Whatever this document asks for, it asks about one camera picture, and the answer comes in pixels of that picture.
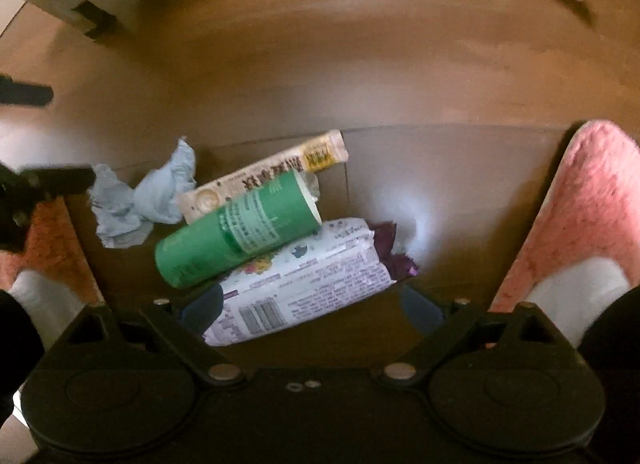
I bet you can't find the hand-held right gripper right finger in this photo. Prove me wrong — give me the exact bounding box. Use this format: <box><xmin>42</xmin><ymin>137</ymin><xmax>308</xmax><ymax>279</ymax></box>
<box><xmin>380</xmin><ymin>284</ymin><xmax>573</xmax><ymax>390</ymax></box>

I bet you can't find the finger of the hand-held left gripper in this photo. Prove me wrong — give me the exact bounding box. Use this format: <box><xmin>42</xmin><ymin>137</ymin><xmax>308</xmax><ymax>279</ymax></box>
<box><xmin>20</xmin><ymin>165</ymin><xmax>97</xmax><ymax>197</ymax></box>
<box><xmin>0</xmin><ymin>74</ymin><xmax>54</xmax><ymax>107</ymax></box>

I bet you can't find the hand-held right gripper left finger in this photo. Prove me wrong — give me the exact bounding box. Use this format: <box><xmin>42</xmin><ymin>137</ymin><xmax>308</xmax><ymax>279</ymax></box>
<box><xmin>65</xmin><ymin>284</ymin><xmax>246</xmax><ymax>387</ymax></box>

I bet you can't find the purple snack bag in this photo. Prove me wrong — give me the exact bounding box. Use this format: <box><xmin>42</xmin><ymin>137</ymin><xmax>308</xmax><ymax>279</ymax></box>
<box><xmin>372</xmin><ymin>221</ymin><xmax>421</xmax><ymax>282</ymax></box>

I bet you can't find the green can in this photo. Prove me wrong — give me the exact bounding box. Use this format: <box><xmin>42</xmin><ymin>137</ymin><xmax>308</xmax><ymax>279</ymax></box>
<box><xmin>154</xmin><ymin>170</ymin><xmax>322</xmax><ymax>290</ymax></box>

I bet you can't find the blue tissue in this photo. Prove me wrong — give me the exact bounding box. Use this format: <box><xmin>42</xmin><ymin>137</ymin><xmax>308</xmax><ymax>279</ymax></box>
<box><xmin>90</xmin><ymin>136</ymin><xmax>197</xmax><ymax>249</ymax></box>

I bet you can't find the white printed packet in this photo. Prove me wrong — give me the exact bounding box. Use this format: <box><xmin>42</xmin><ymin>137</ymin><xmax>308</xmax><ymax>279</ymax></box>
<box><xmin>202</xmin><ymin>216</ymin><xmax>393</xmax><ymax>347</ymax></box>

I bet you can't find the brown cardboard box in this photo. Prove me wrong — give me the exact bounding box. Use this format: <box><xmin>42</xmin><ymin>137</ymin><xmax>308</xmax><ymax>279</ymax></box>
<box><xmin>65</xmin><ymin>125</ymin><xmax>568</xmax><ymax>370</ymax></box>

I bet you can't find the cream packet with yellow label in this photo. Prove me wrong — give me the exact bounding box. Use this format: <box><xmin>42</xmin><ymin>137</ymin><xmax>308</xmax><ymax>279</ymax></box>
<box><xmin>177</xmin><ymin>129</ymin><xmax>348</xmax><ymax>224</ymax></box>

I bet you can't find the white sock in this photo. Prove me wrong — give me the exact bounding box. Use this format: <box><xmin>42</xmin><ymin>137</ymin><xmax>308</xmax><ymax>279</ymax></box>
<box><xmin>525</xmin><ymin>256</ymin><xmax>631</xmax><ymax>340</ymax></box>
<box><xmin>10</xmin><ymin>269</ymin><xmax>87</xmax><ymax>351</ymax></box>

